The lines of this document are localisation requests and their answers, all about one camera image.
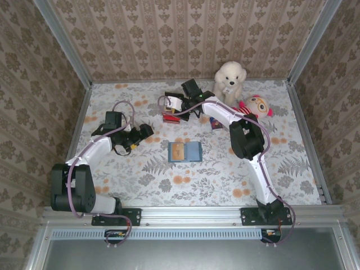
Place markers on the blue card holder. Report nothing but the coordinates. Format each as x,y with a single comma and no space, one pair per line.
194,152

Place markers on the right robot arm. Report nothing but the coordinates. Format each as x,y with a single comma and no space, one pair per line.
261,174

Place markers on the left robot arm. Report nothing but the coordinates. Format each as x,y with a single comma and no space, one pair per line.
95,147

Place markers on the red card in organizer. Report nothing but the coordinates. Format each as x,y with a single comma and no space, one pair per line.
168,119

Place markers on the black card in organizer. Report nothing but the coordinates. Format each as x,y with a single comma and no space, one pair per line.
172,94

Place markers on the small blue card box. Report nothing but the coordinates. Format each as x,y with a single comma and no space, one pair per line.
215,125

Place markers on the tan credit card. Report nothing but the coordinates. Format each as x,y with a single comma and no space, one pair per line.
177,152

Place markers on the white plush dog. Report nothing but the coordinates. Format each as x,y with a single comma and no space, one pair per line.
229,73

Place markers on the pink plush doll with glasses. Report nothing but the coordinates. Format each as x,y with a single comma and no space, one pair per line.
260,105

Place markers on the grey metal panel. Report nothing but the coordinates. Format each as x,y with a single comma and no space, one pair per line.
182,256

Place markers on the aluminium table side rail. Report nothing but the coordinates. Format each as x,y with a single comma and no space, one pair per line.
309,140
76,135

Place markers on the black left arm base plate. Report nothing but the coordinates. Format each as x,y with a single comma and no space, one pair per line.
135,216

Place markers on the aluminium frame rail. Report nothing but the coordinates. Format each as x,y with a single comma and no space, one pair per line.
191,215

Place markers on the aluminium frame post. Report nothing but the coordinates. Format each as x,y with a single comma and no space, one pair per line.
65,42
313,42

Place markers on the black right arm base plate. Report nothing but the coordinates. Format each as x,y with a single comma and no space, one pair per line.
247,216

